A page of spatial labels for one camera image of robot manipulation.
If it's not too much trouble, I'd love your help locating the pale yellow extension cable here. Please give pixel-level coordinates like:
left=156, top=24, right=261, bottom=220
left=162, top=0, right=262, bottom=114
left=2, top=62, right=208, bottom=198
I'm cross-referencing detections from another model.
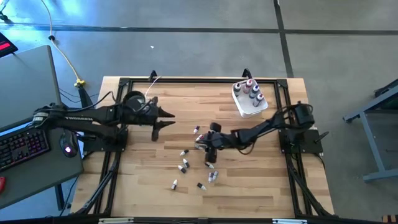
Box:
left=39, top=0, right=82, bottom=82

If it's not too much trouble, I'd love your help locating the tall blue-capped food coloring bottle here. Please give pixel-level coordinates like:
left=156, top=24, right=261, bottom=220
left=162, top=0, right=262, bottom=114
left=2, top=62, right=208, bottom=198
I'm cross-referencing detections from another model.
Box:
left=248, top=84, right=261, bottom=100

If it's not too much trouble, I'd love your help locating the silver metal bracket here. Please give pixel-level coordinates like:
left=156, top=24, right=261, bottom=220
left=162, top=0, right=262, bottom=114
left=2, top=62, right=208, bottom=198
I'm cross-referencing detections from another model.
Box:
left=98, top=217, right=134, bottom=224
left=272, top=218, right=308, bottom=224

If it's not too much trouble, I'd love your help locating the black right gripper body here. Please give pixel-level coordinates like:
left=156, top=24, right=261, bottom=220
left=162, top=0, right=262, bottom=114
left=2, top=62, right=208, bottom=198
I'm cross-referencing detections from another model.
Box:
left=203, top=122, right=233, bottom=164

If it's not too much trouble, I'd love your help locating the tall purple-capped food coloring bottle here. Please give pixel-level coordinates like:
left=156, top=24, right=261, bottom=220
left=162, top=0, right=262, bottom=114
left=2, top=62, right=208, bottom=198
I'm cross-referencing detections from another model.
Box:
left=252, top=92, right=265, bottom=108

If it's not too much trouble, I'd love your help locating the grey desk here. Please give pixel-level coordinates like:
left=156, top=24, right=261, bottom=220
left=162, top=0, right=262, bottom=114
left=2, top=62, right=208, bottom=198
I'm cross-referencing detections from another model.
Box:
left=0, top=44, right=84, bottom=210

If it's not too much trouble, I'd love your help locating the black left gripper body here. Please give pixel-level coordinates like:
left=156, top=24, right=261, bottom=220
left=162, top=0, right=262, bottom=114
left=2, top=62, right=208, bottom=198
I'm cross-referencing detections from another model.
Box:
left=142, top=96, right=161, bottom=142

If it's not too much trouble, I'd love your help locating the black aluminium table frame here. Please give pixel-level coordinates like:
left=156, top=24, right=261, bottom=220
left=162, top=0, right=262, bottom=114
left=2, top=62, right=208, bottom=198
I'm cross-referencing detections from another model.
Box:
left=70, top=68, right=335, bottom=224

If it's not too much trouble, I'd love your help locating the black backlit keyboard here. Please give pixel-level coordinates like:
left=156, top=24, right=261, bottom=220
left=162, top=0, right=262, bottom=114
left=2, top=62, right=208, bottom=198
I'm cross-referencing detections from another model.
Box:
left=0, top=128, right=51, bottom=171

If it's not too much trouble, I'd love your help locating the grey metal cart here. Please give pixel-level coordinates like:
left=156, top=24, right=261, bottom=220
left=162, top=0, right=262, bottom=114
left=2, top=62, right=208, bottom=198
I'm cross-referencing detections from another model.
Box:
left=343, top=77, right=398, bottom=184

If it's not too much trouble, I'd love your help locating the white plastic bin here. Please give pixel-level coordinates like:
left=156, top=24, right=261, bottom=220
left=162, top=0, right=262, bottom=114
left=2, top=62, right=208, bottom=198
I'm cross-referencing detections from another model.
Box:
left=231, top=78, right=269, bottom=119

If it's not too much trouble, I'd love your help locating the black computer mouse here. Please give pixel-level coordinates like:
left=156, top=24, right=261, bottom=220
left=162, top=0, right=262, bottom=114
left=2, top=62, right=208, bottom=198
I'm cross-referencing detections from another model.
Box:
left=58, top=130, right=78, bottom=159

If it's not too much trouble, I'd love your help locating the black device with red screen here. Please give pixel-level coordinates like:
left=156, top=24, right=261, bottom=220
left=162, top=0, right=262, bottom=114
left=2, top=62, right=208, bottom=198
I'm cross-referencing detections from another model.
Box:
left=0, top=32, right=19, bottom=59

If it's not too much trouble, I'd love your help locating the white fan cable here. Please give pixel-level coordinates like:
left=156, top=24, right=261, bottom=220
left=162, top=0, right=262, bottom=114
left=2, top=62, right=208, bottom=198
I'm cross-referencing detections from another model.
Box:
left=143, top=75, right=162, bottom=98

